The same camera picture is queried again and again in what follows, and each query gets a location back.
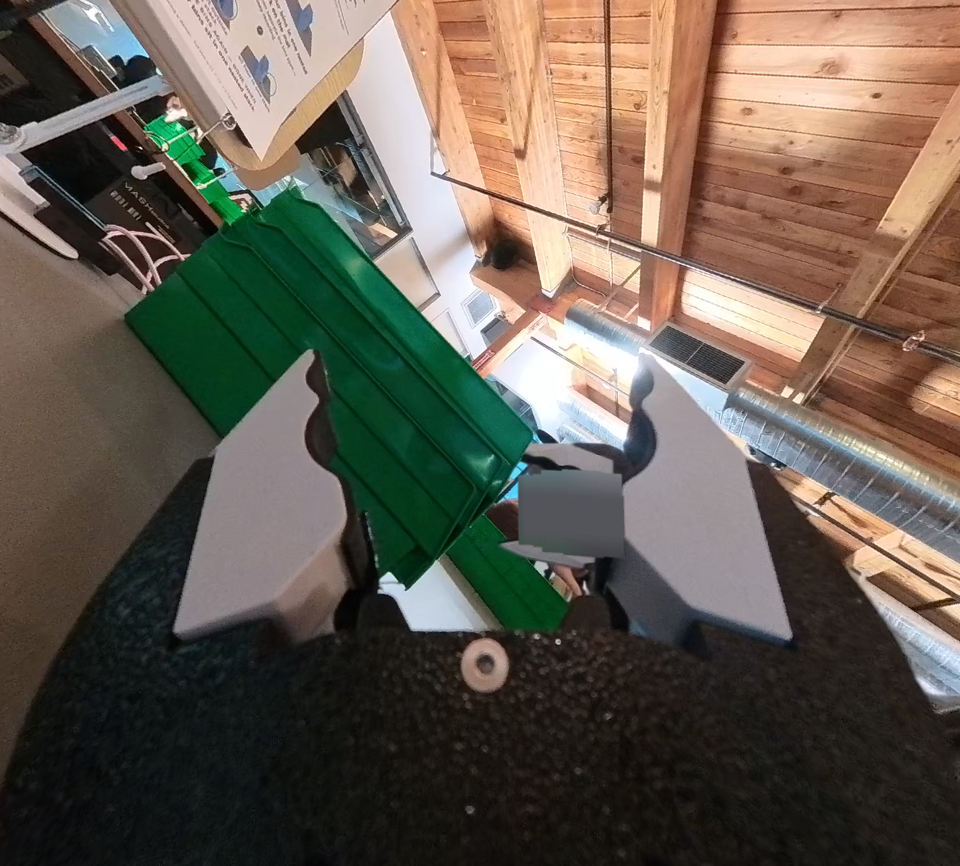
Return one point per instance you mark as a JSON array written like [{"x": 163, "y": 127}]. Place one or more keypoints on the small green bin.
[{"x": 169, "y": 131}]

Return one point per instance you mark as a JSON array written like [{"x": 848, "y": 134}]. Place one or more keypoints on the wall vent grille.
[{"x": 478, "y": 307}]

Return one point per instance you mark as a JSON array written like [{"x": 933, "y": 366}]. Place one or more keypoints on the ceiling light bulb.
[{"x": 596, "y": 206}]

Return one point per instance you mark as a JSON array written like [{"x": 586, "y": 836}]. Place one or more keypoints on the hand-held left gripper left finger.
[{"x": 262, "y": 528}]

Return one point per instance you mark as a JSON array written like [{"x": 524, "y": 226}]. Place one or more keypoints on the silver ventilation duct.
[
  {"x": 592, "y": 420},
  {"x": 607, "y": 327}
]

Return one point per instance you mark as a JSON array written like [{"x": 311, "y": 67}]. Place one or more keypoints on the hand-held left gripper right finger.
[{"x": 697, "y": 528}]

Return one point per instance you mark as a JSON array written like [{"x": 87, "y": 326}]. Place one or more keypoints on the black printed box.
[{"x": 135, "y": 202}]

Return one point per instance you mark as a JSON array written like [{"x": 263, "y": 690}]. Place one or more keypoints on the black ceiling pipe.
[
  {"x": 750, "y": 285},
  {"x": 606, "y": 56}
]

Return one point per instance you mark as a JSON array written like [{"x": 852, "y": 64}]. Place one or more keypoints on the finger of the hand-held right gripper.
[
  {"x": 577, "y": 462},
  {"x": 511, "y": 549}
]

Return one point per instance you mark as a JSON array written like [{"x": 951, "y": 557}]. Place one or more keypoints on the green plastic bin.
[
  {"x": 375, "y": 296},
  {"x": 510, "y": 581},
  {"x": 375, "y": 356},
  {"x": 397, "y": 506}
]

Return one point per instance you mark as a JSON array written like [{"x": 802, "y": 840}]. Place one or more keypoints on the glass partition window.
[{"x": 360, "y": 191}]

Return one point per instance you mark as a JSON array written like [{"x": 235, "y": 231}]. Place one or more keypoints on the black ceiling speaker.
[{"x": 502, "y": 255}]

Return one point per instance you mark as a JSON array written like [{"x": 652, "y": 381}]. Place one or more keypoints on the ceiling vent grille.
[{"x": 697, "y": 354}]

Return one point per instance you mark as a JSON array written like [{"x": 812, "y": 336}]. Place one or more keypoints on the white instruction sheet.
[{"x": 262, "y": 3}]

